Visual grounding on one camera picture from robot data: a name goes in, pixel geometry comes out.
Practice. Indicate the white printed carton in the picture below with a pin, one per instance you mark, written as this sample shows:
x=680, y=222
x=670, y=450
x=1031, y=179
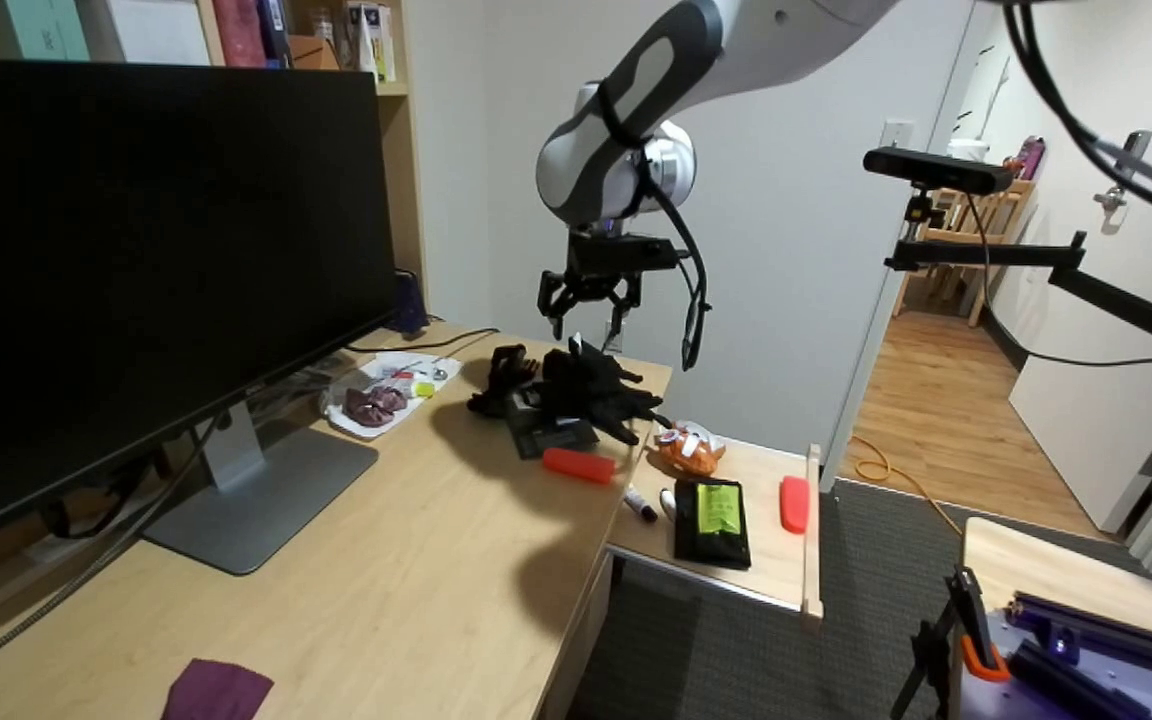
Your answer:
x=368, y=42

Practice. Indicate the dark blue box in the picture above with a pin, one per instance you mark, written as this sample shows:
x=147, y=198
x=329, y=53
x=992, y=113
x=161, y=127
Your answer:
x=277, y=35

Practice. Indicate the clear bag with red contents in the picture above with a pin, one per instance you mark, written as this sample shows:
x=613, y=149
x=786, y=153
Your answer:
x=377, y=406

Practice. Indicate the brown leather pouch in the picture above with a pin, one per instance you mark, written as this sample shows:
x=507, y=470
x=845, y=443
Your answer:
x=312, y=59

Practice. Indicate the green packet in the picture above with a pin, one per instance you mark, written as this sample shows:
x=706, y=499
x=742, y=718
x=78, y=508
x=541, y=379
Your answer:
x=723, y=521

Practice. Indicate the white box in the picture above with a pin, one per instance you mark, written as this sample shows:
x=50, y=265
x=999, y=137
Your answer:
x=156, y=27

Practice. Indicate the dark capped white marker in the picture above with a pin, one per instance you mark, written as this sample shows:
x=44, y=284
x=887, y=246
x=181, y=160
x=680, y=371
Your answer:
x=638, y=505

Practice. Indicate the black computer monitor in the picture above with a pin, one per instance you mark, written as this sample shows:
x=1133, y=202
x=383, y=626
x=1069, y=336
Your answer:
x=139, y=265

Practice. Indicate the red books on shelf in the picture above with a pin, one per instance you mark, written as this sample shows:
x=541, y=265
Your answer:
x=242, y=31

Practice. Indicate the dark blue jar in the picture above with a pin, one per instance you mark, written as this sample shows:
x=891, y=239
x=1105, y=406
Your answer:
x=404, y=307

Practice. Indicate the wooden side table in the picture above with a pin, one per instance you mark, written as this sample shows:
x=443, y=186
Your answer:
x=1083, y=560

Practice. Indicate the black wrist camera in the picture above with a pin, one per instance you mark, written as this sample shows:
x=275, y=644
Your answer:
x=641, y=252

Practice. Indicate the black stereo camera bar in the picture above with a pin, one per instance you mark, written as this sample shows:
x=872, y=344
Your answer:
x=936, y=171

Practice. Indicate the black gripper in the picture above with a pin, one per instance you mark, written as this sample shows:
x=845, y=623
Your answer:
x=602, y=283

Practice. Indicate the teal book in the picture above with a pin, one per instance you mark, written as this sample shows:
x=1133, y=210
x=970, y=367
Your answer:
x=50, y=27

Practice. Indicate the black gloves with tag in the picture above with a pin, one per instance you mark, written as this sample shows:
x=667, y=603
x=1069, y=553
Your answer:
x=588, y=392

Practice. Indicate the small black plastic holder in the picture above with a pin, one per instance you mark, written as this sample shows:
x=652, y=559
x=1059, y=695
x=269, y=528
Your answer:
x=500, y=386

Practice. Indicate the orange plastic object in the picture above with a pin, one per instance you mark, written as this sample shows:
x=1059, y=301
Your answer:
x=579, y=466

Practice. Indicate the purple tool tray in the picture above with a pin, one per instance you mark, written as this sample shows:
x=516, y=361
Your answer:
x=1108, y=661

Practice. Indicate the red rounded silicone case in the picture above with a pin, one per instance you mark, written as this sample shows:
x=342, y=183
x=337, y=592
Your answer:
x=795, y=505

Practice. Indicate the orange black hand tool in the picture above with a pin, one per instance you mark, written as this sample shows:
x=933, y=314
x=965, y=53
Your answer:
x=980, y=656

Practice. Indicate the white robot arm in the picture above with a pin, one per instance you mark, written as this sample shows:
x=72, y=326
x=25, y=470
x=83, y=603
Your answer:
x=680, y=53

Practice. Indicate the wooden hallway rack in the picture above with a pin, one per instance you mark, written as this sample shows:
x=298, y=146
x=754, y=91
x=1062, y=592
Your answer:
x=989, y=252

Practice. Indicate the purple cloth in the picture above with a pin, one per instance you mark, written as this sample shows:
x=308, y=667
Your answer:
x=219, y=691

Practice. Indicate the black tray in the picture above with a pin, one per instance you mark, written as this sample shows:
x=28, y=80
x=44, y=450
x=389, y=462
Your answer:
x=686, y=534

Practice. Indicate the orange snack wrapper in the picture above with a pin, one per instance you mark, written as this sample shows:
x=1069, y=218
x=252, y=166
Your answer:
x=686, y=450

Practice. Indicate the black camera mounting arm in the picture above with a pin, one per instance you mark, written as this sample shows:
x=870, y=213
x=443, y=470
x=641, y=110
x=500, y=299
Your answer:
x=1000, y=252

